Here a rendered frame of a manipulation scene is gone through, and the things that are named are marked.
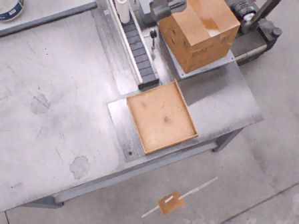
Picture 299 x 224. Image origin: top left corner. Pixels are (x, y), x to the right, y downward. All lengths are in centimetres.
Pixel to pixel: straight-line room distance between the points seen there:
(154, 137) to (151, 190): 85
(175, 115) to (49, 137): 61
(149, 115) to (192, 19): 48
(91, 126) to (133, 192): 88
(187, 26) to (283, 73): 148
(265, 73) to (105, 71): 147
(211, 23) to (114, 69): 54
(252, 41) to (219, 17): 108
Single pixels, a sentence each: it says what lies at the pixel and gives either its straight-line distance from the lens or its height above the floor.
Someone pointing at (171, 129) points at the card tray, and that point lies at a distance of 144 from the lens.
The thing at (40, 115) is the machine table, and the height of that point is 83.
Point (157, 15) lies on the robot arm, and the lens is 112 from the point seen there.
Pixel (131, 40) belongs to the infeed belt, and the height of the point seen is 88.
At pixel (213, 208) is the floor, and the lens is 226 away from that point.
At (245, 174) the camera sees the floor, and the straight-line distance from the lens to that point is 233.
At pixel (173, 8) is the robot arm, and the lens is 114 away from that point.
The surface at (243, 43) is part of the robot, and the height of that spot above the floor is 24.
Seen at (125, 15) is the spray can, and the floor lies 95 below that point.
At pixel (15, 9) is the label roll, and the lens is 180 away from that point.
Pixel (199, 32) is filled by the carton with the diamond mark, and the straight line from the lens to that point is 134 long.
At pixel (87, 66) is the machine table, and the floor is 83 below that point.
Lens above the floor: 222
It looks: 71 degrees down
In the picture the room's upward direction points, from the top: 4 degrees counter-clockwise
